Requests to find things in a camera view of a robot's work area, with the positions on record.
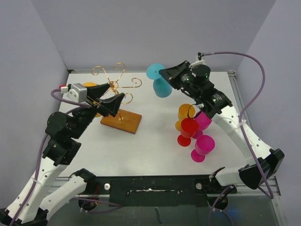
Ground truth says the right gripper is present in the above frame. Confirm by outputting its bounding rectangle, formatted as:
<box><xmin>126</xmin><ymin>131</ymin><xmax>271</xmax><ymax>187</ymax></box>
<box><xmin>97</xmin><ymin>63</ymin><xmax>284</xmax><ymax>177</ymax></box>
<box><xmin>159</xmin><ymin>61</ymin><xmax>200</xmax><ymax>99</ymax></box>

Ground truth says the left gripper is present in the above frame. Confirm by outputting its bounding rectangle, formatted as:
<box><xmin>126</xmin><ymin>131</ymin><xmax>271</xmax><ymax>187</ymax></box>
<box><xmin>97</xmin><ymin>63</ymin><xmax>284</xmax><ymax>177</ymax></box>
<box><xmin>70</xmin><ymin>84</ymin><xmax>124</xmax><ymax>139</ymax></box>

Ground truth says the blue wine glass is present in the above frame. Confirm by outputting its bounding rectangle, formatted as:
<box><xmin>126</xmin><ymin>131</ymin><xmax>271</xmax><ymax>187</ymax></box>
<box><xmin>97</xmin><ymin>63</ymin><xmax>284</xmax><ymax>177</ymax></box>
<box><xmin>146</xmin><ymin>64</ymin><xmax>172</xmax><ymax>98</ymax></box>

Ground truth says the yellow wine glass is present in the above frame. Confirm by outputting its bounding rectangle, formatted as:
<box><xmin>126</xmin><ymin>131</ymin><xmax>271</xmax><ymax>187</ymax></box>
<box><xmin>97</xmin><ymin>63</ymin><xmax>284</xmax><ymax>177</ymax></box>
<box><xmin>82</xmin><ymin>82</ymin><xmax>102</xmax><ymax>118</ymax></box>

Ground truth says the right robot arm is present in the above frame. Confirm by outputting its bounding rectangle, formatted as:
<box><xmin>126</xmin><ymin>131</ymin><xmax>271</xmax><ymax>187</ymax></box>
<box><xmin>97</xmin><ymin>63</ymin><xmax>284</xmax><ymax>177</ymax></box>
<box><xmin>159</xmin><ymin>61</ymin><xmax>285</xmax><ymax>193</ymax></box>

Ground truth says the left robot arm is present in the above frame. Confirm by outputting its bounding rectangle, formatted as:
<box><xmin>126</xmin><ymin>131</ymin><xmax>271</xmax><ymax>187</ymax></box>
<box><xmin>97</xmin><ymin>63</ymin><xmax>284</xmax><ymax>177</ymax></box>
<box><xmin>0</xmin><ymin>83</ymin><xmax>125</xmax><ymax>226</ymax></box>

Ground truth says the orange wine glass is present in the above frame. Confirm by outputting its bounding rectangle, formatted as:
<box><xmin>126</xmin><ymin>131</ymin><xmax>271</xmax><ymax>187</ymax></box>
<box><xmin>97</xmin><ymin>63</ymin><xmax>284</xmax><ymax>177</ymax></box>
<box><xmin>175</xmin><ymin>104</ymin><xmax>196</xmax><ymax>131</ymax></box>

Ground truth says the red wine glass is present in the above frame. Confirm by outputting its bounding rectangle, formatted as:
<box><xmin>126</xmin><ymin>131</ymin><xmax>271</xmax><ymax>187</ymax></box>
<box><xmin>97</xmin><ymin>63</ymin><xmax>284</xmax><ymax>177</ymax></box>
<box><xmin>175</xmin><ymin>118</ymin><xmax>199</xmax><ymax>147</ymax></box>

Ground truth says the pink wine glass rear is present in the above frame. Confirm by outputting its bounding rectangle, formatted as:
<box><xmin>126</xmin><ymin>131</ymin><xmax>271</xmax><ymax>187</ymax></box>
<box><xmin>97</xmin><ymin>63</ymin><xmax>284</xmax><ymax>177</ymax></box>
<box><xmin>192</xmin><ymin>112</ymin><xmax>212</xmax><ymax>139</ymax></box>

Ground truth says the pink wine glass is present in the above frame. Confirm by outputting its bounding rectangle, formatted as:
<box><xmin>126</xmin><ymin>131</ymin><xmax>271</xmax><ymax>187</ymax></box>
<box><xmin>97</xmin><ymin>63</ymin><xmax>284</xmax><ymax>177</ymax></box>
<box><xmin>191</xmin><ymin>135</ymin><xmax>215</xmax><ymax>162</ymax></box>
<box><xmin>192</xmin><ymin>112</ymin><xmax>212</xmax><ymax>139</ymax></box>

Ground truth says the pink wine glass front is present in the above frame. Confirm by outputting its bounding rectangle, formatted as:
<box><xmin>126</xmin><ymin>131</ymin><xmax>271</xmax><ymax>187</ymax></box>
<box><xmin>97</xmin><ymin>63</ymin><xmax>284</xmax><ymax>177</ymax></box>
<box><xmin>191</xmin><ymin>135</ymin><xmax>215</xmax><ymax>162</ymax></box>

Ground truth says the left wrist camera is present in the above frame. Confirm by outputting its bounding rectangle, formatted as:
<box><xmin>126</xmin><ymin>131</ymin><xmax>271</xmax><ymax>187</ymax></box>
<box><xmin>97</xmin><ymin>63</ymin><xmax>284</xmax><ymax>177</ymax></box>
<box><xmin>60</xmin><ymin>83</ymin><xmax>87</xmax><ymax>103</ymax></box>

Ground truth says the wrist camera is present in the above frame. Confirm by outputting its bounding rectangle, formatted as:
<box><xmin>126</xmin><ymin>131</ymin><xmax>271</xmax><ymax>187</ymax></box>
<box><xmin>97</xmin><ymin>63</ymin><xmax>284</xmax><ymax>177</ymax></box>
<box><xmin>60</xmin><ymin>83</ymin><xmax>87</xmax><ymax>103</ymax></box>
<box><xmin>189</xmin><ymin>52</ymin><xmax>206</xmax><ymax>69</ymax></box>

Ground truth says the gold wire glass rack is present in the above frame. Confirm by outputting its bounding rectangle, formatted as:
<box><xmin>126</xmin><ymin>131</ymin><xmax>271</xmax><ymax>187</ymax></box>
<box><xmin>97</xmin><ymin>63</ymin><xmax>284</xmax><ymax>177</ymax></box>
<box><xmin>91</xmin><ymin>62</ymin><xmax>142</xmax><ymax>134</ymax></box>

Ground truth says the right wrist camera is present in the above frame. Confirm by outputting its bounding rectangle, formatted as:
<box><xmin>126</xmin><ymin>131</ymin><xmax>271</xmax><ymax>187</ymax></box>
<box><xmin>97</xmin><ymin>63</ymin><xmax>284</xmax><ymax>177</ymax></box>
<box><xmin>189</xmin><ymin>52</ymin><xmax>206</xmax><ymax>69</ymax></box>

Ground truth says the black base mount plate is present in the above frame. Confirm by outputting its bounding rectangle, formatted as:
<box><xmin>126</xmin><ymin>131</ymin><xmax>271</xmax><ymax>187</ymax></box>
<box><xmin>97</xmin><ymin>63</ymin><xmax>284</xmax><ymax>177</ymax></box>
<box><xmin>82</xmin><ymin>175</ymin><xmax>224</xmax><ymax>207</ymax></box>

